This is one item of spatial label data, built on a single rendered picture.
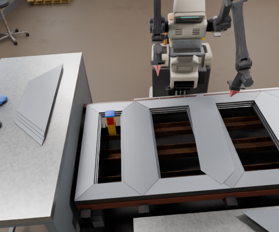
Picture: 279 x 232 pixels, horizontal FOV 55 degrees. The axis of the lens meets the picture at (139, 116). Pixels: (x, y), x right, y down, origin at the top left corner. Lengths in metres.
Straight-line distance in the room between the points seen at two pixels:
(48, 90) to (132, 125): 0.55
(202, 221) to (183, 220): 0.09
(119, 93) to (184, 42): 1.52
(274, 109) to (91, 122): 1.18
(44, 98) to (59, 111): 0.14
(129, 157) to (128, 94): 1.90
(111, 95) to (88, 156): 1.88
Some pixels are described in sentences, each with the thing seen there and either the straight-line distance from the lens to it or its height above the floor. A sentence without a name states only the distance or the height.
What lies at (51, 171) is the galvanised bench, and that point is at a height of 1.05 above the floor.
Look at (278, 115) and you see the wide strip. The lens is 1.91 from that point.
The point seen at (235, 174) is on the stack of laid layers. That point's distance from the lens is 1.50.
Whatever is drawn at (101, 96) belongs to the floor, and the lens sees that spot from 3.37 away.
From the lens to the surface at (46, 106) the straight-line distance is 1.61.
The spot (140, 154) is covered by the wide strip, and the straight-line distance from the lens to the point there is 1.53.
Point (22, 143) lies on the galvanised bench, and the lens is 1.48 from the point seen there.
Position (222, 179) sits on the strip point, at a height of 0.85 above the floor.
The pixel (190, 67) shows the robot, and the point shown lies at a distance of 2.23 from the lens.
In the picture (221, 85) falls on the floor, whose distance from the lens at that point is 3.54.
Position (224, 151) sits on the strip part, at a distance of 1.59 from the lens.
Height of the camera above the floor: 2.03
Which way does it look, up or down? 42 degrees down
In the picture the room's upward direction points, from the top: 4 degrees counter-clockwise
